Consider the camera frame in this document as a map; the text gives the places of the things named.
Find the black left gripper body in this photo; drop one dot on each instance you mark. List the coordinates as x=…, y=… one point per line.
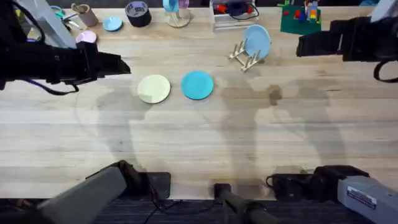
x=40, y=67

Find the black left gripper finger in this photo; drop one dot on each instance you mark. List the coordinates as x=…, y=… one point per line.
x=112, y=71
x=112, y=60

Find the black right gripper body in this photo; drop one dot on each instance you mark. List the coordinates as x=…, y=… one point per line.
x=367, y=40

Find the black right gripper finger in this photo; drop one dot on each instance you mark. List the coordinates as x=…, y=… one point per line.
x=317, y=50
x=320, y=39

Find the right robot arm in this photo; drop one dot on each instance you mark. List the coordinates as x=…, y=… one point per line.
x=357, y=193

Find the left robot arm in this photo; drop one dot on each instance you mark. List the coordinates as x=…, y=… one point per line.
x=84, y=196

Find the small wooden peg rack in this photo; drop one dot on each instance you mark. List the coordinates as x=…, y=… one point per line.
x=245, y=62

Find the green board with toy blocks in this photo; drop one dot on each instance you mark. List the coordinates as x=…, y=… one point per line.
x=298, y=23

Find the small pink plate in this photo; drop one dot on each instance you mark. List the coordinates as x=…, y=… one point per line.
x=86, y=36

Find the small light blue plate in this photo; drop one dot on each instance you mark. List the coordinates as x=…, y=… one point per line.
x=112, y=23

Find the pale yellow plate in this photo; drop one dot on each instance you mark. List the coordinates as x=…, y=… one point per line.
x=154, y=89

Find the brown cardboard tube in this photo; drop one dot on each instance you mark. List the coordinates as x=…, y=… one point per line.
x=85, y=15

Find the black tape roll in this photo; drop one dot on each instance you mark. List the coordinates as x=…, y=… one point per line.
x=138, y=13

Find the wooden cup stand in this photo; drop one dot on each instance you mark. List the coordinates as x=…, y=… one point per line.
x=178, y=19

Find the light blue cup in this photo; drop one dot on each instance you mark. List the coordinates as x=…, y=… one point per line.
x=170, y=4

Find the turquoise plate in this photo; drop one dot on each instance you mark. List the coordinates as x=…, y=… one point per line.
x=197, y=85

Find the clear box with tools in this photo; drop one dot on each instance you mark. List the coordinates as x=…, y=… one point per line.
x=231, y=21

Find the pink cup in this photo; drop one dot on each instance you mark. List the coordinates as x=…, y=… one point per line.
x=183, y=3

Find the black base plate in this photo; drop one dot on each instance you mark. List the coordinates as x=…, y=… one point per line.
x=158, y=185

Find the black camera post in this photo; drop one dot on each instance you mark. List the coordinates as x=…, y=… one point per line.
x=236, y=202

